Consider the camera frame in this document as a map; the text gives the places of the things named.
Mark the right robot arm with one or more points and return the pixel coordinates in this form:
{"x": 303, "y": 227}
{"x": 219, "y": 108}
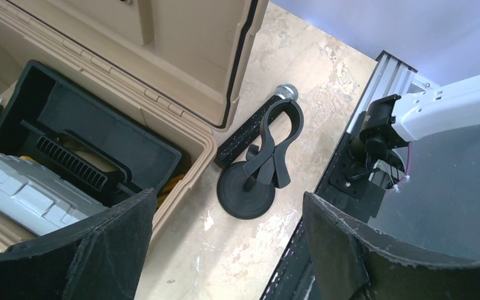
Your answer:
{"x": 395, "y": 121}

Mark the grey plastic case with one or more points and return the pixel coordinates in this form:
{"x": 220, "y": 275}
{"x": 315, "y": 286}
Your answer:
{"x": 40, "y": 200}

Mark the black silver microphone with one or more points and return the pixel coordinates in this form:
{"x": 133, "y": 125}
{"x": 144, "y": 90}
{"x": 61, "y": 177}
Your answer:
{"x": 249, "y": 130}

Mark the tan plastic toolbox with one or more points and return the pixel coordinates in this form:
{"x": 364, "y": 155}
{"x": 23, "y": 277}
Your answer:
{"x": 175, "y": 67}

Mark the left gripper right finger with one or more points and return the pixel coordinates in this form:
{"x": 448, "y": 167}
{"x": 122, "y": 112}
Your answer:
{"x": 351, "y": 260}

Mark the black tool tray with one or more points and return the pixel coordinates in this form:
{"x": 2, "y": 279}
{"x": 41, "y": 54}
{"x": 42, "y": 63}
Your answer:
{"x": 62, "y": 126}

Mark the aluminium frame rail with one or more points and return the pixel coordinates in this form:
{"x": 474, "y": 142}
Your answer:
{"x": 294, "y": 277}

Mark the round base stand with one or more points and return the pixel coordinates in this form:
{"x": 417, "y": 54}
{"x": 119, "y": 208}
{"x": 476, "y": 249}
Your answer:
{"x": 246, "y": 189}

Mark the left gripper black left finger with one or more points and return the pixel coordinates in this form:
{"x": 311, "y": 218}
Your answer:
{"x": 100, "y": 257}

